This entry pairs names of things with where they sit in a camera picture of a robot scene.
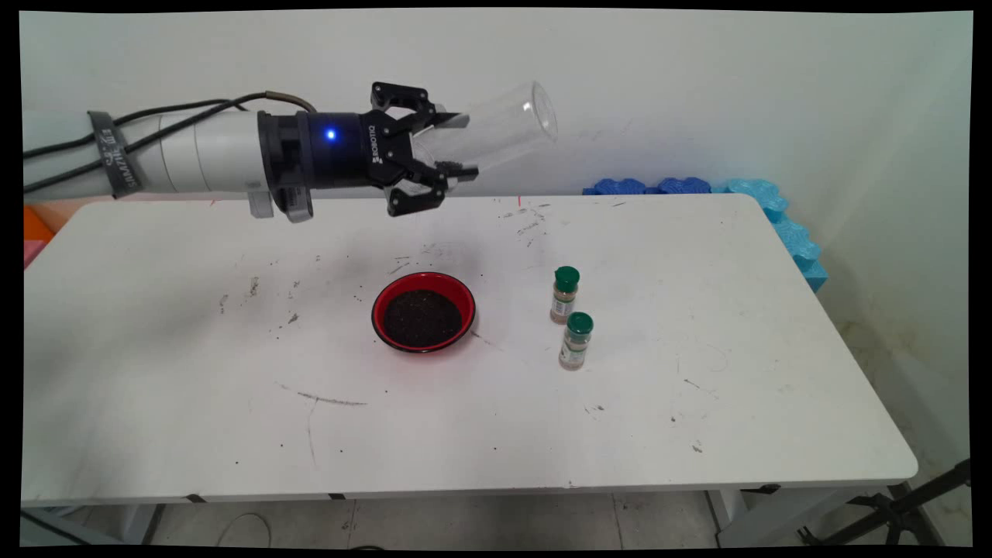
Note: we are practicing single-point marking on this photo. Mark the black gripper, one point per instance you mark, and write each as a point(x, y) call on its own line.
point(333, 159)

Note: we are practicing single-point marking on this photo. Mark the clear tall plastic jar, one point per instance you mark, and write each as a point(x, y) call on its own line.
point(504, 124)

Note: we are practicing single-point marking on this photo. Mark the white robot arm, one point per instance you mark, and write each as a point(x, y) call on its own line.
point(201, 155)

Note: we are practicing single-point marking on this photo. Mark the red bowl with dark grains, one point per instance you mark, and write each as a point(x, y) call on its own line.
point(422, 316)

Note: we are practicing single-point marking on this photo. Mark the green-capped spice bottle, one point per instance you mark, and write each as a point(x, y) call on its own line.
point(576, 345)
point(565, 294)

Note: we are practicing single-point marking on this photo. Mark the orange foam block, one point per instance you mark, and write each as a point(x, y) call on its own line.
point(35, 223)

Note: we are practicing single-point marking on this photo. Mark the light blue foam mat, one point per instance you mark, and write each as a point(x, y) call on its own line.
point(790, 232)

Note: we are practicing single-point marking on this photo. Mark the pink foam block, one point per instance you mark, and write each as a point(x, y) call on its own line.
point(32, 252)

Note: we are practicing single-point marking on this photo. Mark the white table leg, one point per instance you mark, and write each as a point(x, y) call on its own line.
point(763, 519)

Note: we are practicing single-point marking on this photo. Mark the black tripod stand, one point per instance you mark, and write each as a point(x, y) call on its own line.
point(899, 510)

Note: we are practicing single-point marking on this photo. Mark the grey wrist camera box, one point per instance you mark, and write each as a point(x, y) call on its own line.
point(291, 205)

